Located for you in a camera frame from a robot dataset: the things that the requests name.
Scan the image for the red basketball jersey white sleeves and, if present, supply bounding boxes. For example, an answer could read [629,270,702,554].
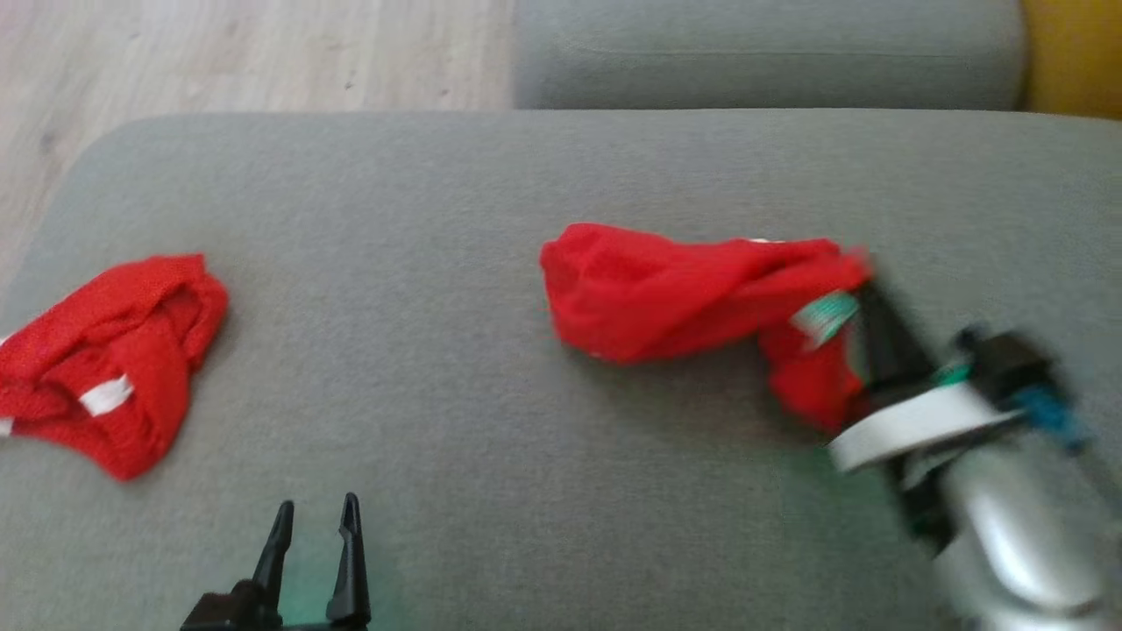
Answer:
[539,223,877,435]

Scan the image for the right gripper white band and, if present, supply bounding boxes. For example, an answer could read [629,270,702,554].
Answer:
[828,285,1026,474]

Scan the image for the large grey fabric ottoman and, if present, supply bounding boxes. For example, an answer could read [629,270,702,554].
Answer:
[0,110,1122,631]

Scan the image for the crumpled red mesh shorts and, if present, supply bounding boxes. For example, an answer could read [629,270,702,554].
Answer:
[0,254,231,481]

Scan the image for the large yellow sofa back cushion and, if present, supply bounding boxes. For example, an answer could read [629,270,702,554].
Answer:
[1019,0,1122,119]

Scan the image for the long grey sofa seat cushion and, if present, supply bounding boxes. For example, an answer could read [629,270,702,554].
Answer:
[513,0,1028,110]

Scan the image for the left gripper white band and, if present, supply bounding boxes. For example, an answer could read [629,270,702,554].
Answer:
[180,493,373,631]

